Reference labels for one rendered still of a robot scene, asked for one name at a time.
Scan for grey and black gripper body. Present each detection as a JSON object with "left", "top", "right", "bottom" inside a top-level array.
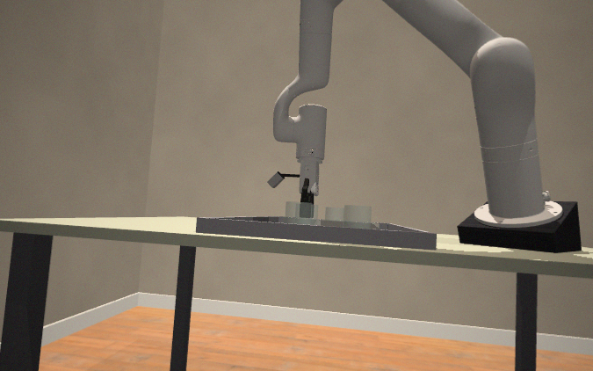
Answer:
[{"left": 297, "top": 159, "right": 322, "bottom": 196}]

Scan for clear glass jar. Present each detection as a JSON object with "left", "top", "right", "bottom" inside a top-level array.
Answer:
[
  {"left": 343, "top": 205, "right": 372, "bottom": 229},
  {"left": 285, "top": 201, "right": 313, "bottom": 225},
  {"left": 311, "top": 205, "right": 318, "bottom": 225},
  {"left": 325, "top": 207, "right": 344, "bottom": 222}
]

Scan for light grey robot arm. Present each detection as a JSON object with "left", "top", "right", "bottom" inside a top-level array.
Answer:
[{"left": 273, "top": 0, "right": 562, "bottom": 228}]

